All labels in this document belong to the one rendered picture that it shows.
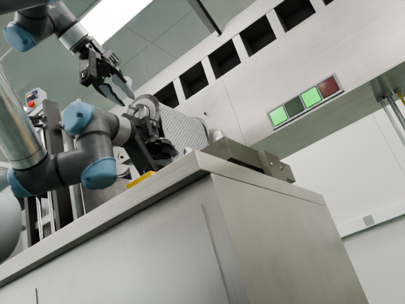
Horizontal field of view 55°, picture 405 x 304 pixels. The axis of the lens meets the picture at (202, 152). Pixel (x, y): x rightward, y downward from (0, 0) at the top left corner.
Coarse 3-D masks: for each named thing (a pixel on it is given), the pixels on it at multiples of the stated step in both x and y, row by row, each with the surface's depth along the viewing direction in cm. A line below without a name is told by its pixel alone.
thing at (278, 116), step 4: (280, 108) 129; (272, 112) 130; (276, 112) 129; (280, 112) 128; (284, 112) 127; (272, 116) 130; (276, 116) 129; (280, 116) 128; (284, 116) 127; (272, 120) 129; (276, 120) 129; (280, 120) 128; (276, 124) 128
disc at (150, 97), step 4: (140, 96) 121; (144, 96) 120; (148, 96) 119; (152, 96) 118; (136, 100) 122; (152, 100) 118; (156, 100) 117; (156, 104) 116; (128, 108) 123; (156, 108) 116; (128, 112) 123; (156, 112) 116; (156, 116) 115; (156, 120) 115
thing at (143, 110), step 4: (136, 104) 118; (140, 104) 117; (140, 108) 117; (144, 108) 116; (148, 108) 118; (132, 112) 119; (136, 112) 118; (140, 112) 117; (144, 112) 116; (148, 112) 116; (136, 116) 117; (140, 116) 116; (148, 116) 116; (144, 120) 115
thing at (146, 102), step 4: (140, 100) 120; (144, 100) 119; (148, 100) 118; (144, 104) 119; (148, 104) 118; (152, 104) 117; (152, 108) 116; (152, 112) 116; (152, 116) 116; (160, 124) 118; (160, 128) 119; (160, 132) 120; (160, 136) 121; (164, 136) 122
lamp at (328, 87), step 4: (328, 80) 121; (332, 80) 120; (320, 84) 122; (324, 84) 121; (328, 84) 121; (332, 84) 120; (336, 84) 119; (320, 88) 122; (324, 88) 121; (328, 88) 120; (332, 88) 120; (336, 88) 119; (324, 92) 121; (328, 92) 120; (332, 92) 119; (324, 96) 121
